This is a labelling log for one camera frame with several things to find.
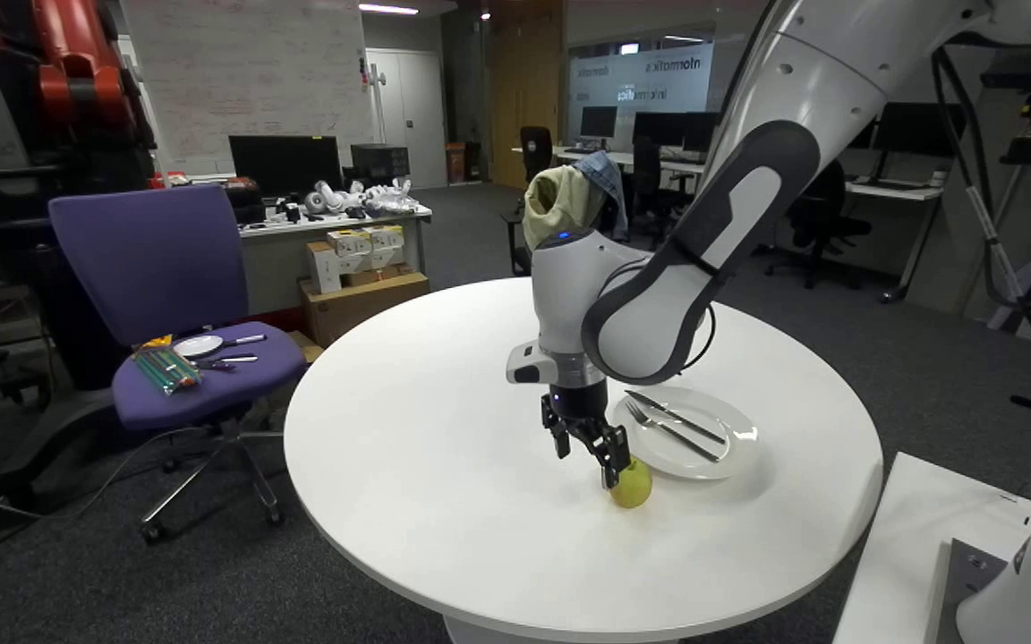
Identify white robot stand top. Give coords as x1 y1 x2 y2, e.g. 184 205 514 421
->
831 449 1031 644

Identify white plastic bag clutter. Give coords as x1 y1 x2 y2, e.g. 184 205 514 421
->
297 175 438 226

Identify green striped packet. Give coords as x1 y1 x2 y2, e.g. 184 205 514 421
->
133 348 205 398

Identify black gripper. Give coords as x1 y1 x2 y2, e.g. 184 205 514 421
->
538 378 633 494

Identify white round dinner plate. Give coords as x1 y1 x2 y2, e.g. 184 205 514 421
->
604 383 765 488

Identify black jacket-draped office chair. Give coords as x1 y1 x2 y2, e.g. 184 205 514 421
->
506 149 633 280

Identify grey white office desk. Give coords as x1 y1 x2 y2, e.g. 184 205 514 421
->
232 199 438 315

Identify black handled table knife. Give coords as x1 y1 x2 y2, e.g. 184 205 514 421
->
622 385 729 451

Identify purple office chair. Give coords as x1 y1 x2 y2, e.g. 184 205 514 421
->
48 183 312 546

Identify brown cardboard box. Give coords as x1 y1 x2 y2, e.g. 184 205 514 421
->
297 268 432 351

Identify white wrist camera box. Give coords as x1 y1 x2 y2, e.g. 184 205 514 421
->
506 339 547 385

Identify red green apple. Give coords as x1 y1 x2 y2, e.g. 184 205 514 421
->
607 458 660 512

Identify white carton boxes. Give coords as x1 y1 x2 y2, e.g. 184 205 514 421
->
304 226 412 298

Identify small white saucer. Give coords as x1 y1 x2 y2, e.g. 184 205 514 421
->
173 332 229 360

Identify black handled silver fork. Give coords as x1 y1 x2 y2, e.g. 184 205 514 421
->
621 402 723 466

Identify small black computer monitor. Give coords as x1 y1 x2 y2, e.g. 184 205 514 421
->
347 143 417 189

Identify beige jacket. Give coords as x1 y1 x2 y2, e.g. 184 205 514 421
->
519 161 607 248

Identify large black computer monitor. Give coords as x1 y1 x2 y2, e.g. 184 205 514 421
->
226 131 347 199

